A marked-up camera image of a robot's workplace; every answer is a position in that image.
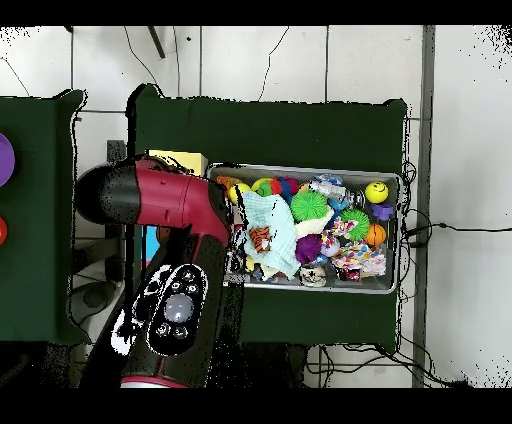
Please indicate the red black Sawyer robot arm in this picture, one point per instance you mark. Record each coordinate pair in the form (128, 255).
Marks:
(168, 196)

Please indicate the orange basketball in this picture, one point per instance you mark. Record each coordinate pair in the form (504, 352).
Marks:
(376, 235)

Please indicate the silver robot toy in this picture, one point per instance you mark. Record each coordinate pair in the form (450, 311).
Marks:
(328, 188)

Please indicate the wooden box with three holes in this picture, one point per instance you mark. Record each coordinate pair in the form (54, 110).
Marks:
(194, 160)

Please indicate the black stand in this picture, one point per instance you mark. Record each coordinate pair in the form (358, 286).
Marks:
(116, 150)

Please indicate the dark green tablecloth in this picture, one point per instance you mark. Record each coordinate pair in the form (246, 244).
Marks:
(36, 240)
(272, 132)

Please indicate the red ball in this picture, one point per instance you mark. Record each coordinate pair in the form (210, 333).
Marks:
(2, 231)

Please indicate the purple plate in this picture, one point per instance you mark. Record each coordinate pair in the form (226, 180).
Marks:
(6, 160)

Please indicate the yellow tennis ball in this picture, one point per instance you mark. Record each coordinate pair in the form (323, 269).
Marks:
(234, 192)

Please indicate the small tiger plush toy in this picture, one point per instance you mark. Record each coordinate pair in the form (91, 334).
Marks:
(260, 239)

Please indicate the mint green cloth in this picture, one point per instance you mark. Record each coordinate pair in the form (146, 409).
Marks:
(268, 216)

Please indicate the large green spiky ball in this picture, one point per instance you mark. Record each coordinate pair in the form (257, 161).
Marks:
(308, 206)

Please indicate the silver mesh bin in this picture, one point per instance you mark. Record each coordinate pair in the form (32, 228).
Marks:
(360, 283)

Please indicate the black tripod leg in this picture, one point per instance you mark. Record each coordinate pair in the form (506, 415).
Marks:
(156, 43)

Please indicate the yellow smiley ball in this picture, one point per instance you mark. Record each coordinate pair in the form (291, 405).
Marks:
(376, 192)

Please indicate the small green spiky ball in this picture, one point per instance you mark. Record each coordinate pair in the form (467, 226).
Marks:
(356, 224)

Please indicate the large polka dot cloth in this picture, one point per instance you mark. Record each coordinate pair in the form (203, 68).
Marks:
(360, 258)

